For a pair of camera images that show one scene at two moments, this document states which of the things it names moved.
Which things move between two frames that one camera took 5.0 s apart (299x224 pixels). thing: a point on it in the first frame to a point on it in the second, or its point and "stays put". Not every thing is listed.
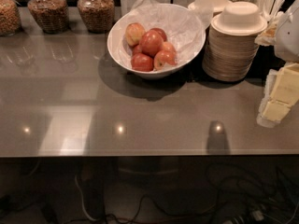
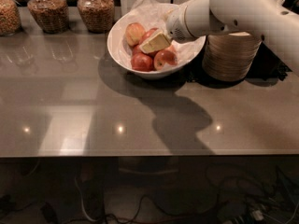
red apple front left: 142,63 stays put
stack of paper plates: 228,57 stays put
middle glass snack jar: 49,8 stays put
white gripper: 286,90 to 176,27
